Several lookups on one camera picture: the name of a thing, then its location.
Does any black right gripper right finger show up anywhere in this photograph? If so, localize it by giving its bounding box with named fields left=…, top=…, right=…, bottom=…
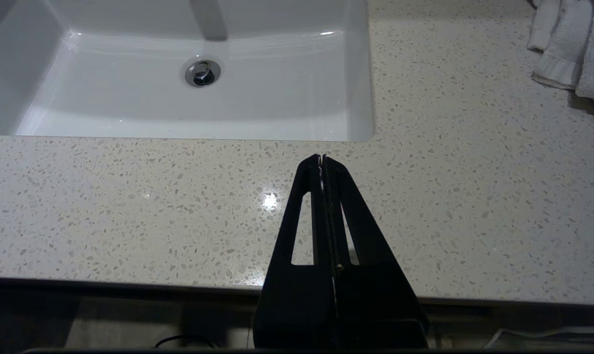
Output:
left=323, top=155, right=429, bottom=348

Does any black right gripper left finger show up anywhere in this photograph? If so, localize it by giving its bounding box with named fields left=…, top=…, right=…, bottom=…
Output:
left=254, top=154, right=337, bottom=348

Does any white rectangular sink basin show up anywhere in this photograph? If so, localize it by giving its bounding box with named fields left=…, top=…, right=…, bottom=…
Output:
left=0, top=0, right=375, bottom=143

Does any chrome sink drain stopper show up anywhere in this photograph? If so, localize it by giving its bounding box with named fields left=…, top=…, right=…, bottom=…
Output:
left=184, top=59, right=222, bottom=88

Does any white crumpled towel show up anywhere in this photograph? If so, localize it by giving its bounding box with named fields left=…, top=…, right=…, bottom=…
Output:
left=527, top=0, right=594, bottom=111

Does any thin black cable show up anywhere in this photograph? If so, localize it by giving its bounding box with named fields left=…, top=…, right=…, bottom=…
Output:
left=154, top=335, right=219, bottom=350

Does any white cable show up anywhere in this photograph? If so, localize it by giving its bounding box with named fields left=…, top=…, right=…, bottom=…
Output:
left=483, top=324, right=594, bottom=347

